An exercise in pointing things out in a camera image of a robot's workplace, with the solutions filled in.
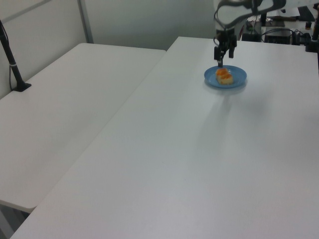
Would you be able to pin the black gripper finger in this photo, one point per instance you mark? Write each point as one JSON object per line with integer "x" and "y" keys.
{"x": 231, "y": 51}
{"x": 220, "y": 58}

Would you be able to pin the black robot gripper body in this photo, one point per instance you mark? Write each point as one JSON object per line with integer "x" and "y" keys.
{"x": 225, "y": 37}

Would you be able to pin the orange glazed bread loaf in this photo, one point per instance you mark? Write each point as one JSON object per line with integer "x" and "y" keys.
{"x": 225, "y": 76}

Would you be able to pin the blue round plate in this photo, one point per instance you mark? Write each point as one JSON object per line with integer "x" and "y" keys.
{"x": 239, "y": 77}

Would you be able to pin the black flat stand base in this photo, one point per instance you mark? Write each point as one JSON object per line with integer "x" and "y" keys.
{"x": 251, "y": 37}

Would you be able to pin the black upright pole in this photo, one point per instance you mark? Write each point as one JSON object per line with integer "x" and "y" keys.
{"x": 263, "y": 20}

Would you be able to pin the black electronics box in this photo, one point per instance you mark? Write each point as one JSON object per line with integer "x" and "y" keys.
{"x": 277, "y": 36}

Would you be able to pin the white paper sheet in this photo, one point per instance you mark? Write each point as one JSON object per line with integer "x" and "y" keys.
{"x": 291, "y": 11}

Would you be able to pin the small black red device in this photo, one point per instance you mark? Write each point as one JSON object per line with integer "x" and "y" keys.
{"x": 308, "y": 25}

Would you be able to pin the black keyboard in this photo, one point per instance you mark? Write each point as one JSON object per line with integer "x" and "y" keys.
{"x": 306, "y": 12}

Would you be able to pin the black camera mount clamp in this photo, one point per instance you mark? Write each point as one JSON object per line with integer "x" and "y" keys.
{"x": 312, "y": 42}

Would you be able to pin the grey metal partition post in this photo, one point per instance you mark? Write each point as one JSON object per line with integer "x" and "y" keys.
{"x": 86, "y": 22}

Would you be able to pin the black camera stand pole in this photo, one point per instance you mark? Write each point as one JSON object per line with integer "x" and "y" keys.
{"x": 12, "y": 67}

